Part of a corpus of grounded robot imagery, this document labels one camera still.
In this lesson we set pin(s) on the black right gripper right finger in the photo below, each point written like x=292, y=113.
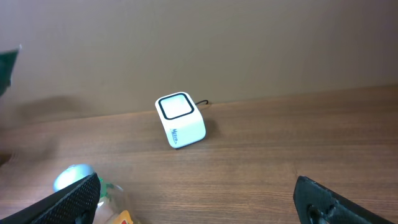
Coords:
x=315, y=203

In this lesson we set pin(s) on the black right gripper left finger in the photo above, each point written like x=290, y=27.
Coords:
x=75, y=204

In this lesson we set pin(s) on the yellow oil bottle silver cap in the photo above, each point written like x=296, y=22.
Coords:
x=116, y=210

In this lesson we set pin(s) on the green 3M sponge packet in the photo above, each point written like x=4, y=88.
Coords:
x=7, y=59

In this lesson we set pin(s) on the green lid small jar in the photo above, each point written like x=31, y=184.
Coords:
x=106, y=189

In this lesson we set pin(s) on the white barcode scanner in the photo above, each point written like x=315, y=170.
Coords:
x=181, y=119

